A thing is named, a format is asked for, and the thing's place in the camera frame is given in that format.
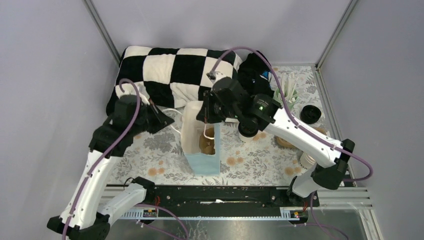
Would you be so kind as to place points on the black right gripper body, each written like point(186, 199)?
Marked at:
point(215, 111)

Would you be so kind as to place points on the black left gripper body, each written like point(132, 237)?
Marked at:
point(143, 126)

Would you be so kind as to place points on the single brown cup carrier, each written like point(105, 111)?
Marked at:
point(206, 145)

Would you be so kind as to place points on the white paper bag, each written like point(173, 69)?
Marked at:
point(190, 131)

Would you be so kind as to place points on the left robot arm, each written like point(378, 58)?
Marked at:
point(84, 218)

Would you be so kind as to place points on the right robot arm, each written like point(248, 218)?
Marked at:
point(228, 100)

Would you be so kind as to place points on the floral table mat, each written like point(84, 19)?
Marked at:
point(159, 158)

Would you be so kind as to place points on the black white checkered pillow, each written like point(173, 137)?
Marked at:
point(170, 77)

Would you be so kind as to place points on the black cloth bundle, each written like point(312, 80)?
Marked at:
point(253, 75)

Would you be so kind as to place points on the brown cardboard cup carrier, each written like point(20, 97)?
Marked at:
point(285, 144)

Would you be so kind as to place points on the stack of black lids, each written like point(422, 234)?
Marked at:
point(310, 114)

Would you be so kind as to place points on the stack of paper cups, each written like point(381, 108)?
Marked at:
point(307, 161)

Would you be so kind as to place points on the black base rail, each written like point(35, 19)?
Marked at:
point(209, 201)

